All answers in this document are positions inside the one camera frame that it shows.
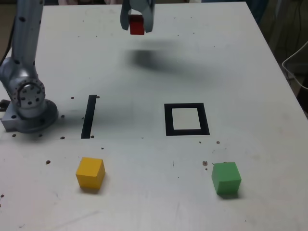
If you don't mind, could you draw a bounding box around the red cube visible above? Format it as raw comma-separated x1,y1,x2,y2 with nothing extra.
129,14,145,36

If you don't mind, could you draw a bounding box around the black tape square outline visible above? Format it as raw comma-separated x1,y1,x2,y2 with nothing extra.
164,103,210,137

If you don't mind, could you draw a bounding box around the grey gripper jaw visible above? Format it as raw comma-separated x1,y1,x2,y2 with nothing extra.
138,0,154,33
120,0,132,31

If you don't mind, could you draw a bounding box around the white cable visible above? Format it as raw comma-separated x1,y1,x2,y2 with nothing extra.
282,40,308,90

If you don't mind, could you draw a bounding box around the yellow cube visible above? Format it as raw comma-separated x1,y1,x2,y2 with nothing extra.
76,157,106,189

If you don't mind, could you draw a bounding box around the black tape strip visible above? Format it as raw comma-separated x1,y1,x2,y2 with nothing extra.
80,94,97,140

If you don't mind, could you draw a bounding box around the green cube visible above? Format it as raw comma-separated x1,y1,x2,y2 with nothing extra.
211,161,242,195

